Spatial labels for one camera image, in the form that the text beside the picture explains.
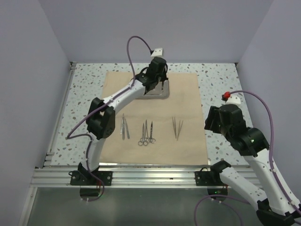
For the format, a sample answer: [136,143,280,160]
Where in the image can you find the steel surgical scissors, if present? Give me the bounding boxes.
[149,122,156,144]

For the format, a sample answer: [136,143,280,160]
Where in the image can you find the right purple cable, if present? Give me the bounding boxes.
[194,90,301,226]

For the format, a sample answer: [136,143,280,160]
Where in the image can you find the steel instrument tray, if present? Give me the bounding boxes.
[137,80,169,99]

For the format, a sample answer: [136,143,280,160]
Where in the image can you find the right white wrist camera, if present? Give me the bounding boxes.
[222,92,241,106]

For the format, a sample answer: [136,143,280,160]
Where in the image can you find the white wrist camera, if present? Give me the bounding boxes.
[151,48,163,57]
[222,92,241,106]

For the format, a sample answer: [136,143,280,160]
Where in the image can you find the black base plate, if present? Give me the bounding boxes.
[194,168,226,186]
[68,170,113,186]

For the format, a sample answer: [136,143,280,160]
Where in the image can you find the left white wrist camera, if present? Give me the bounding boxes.
[151,48,163,57]

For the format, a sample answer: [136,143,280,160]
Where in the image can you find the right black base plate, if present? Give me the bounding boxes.
[194,168,226,186]

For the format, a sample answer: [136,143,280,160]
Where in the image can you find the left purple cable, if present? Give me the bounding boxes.
[65,35,153,202]

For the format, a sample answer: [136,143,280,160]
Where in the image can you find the aluminium front rail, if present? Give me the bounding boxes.
[30,164,202,188]

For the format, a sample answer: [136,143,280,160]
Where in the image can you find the aluminium left side rail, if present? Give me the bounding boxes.
[42,62,77,168]

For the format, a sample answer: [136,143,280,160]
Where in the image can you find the aluminium rail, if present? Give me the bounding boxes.
[42,62,77,168]
[30,164,202,188]

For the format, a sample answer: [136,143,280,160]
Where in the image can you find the steel forceps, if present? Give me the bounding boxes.
[138,124,145,146]
[143,120,149,146]

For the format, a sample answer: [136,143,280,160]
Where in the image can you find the purple cable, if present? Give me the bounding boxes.
[65,35,153,202]
[194,90,301,226]

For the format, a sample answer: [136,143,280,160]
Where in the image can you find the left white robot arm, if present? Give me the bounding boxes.
[78,57,168,185]

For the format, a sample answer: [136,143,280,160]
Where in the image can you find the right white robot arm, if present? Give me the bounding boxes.
[205,104,301,226]

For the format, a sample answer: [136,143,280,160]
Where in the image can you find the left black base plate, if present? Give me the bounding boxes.
[68,170,113,186]

